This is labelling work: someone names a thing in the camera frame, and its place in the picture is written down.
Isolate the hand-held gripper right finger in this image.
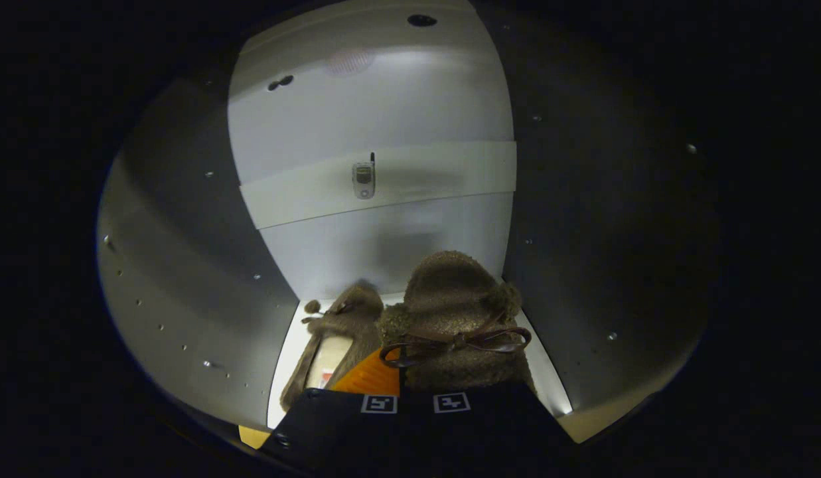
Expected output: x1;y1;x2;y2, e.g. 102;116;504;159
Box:
402;390;579;478

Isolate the dark grey shoe cabinet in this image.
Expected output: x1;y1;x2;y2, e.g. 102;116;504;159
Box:
97;0;709;445

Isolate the brown fuzzy shoe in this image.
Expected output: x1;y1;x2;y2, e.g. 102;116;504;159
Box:
377;251;537;394
281;284;386;412

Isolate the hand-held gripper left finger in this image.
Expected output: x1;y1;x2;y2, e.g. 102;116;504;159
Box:
259;347;403;478

